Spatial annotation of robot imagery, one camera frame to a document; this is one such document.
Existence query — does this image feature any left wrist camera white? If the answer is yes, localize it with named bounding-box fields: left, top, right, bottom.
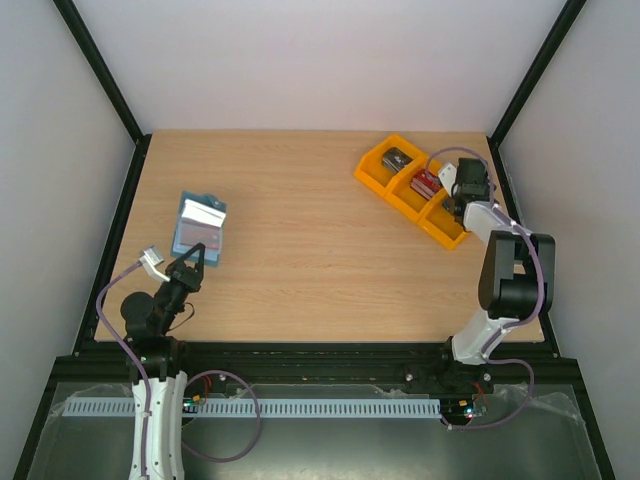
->
left=139, top=245, right=170, bottom=283

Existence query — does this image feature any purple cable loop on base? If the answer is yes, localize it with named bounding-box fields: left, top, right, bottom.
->
left=179, top=369, right=263, bottom=463

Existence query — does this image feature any black card stack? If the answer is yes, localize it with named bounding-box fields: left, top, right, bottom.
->
left=382, top=147, right=413, bottom=174

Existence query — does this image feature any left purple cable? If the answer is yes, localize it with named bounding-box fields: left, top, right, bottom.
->
left=94, top=259, right=151, bottom=480

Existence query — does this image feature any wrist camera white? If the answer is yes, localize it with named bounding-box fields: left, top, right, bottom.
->
left=139, top=245, right=170, bottom=283
left=438, top=163, right=457, bottom=195

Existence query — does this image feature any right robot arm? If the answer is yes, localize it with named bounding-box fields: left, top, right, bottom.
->
left=436, top=158, right=556, bottom=392

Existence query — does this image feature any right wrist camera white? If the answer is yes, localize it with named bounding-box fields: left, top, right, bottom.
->
left=438, top=163, right=457, bottom=195

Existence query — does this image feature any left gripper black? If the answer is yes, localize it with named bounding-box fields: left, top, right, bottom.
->
left=155, top=243, right=206, bottom=334

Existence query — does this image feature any blue leather card holder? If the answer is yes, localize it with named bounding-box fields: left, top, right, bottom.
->
left=170, top=191, right=227, bottom=267

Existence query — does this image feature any red card stack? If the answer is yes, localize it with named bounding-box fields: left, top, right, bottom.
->
left=411, top=169, right=442, bottom=200

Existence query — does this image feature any black aluminium frame rail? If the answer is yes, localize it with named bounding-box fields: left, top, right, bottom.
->
left=44, top=341, right=586, bottom=401

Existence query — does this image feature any yellow three-compartment bin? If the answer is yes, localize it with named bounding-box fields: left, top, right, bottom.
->
left=354, top=134, right=468, bottom=250

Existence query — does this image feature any light blue cable duct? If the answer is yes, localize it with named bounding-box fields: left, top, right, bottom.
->
left=62, top=397, right=441, bottom=419

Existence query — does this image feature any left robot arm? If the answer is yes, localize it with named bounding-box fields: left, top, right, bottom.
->
left=120, top=243, right=205, bottom=479

